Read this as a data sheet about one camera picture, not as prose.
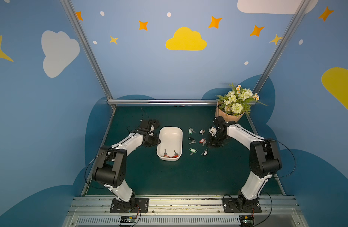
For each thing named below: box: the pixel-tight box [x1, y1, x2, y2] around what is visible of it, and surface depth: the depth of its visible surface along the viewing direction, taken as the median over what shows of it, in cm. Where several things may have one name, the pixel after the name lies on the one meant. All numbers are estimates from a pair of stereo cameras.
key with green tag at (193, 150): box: [189, 148, 199, 156], surface depth 98 cm
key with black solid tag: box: [187, 137, 197, 145], surface depth 103 cm
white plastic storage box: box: [156, 126, 184, 162], surface depth 100 cm
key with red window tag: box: [199, 138, 207, 147], surface depth 103 cm
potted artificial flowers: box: [215, 82, 269, 123], surface depth 88 cm
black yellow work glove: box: [149, 119, 160, 133], surface depth 113 cm
